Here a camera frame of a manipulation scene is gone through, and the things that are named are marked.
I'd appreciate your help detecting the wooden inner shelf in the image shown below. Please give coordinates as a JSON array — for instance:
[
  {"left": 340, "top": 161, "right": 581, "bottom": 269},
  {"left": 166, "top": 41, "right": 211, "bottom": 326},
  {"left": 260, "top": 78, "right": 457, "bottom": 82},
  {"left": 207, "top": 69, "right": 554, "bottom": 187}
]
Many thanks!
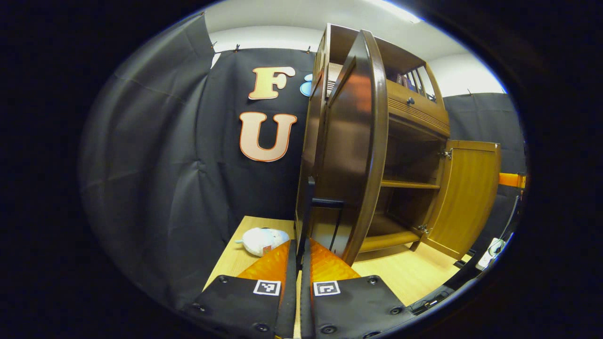
[{"left": 381, "top": 180, "right": 441, "bottom": 190}]

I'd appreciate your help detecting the white plush toy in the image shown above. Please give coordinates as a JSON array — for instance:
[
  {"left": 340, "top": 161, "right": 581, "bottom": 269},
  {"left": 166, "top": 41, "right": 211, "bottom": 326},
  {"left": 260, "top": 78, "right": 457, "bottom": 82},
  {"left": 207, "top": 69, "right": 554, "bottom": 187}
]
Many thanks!
[{"left": 236, "top": 227, "right": 290, "bottom": 257}]

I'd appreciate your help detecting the black door handle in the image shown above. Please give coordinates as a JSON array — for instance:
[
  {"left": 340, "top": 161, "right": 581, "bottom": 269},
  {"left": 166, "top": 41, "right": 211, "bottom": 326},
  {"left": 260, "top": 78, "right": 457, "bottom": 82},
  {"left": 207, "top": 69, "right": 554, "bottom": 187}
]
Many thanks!
[{"left": 296, "top": 177, "right": 346, "bottom": 271}]

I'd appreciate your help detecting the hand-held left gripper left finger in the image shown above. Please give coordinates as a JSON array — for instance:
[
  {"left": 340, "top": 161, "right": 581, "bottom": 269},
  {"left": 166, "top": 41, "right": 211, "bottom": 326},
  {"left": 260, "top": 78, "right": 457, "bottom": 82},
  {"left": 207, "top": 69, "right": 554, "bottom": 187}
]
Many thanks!
[{"left": 191, "top": 239, "right": 297, "bottom": 339}]

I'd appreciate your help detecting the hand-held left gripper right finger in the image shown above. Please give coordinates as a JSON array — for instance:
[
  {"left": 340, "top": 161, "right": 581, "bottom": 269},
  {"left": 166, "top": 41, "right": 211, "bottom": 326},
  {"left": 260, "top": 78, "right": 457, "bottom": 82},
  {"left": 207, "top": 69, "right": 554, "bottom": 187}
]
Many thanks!
[{"left": 300, "top": 238, "right": 415, "bottom": 339}]

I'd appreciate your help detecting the dark cable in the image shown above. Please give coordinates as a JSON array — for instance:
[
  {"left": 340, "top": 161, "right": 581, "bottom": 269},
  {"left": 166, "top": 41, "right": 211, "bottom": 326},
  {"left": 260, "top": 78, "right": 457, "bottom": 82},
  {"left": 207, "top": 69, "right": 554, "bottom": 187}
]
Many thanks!
[{"left": 498, "top": 194, "right": 522, "bottom": 242}]

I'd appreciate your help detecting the wooden double-door shoe cabinet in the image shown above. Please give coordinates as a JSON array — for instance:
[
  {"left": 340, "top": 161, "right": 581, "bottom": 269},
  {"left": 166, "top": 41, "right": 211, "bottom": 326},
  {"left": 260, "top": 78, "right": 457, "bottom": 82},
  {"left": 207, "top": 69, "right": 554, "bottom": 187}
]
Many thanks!
[{"left": 296, "top": 24, "right": 450, "bottom": 255}]

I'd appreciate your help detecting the white power strip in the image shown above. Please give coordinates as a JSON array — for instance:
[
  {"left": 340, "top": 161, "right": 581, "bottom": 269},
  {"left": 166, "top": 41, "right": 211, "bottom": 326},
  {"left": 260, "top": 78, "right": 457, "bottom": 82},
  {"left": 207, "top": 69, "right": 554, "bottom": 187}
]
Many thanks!
[{"left": 476, "top": 238, "right": 507, "bottom": 271}]

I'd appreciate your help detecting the wooden shoe cabinet door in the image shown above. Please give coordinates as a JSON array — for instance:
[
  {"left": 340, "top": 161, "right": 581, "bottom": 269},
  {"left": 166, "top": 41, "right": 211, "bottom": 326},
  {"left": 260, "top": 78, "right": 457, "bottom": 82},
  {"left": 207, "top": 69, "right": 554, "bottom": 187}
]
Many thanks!
[
  {"left": 422, "top": 140, "right": 501, "bottom": 260},
  {"left": 311, "top": 29, "right": 389, "bottom": 266}
]

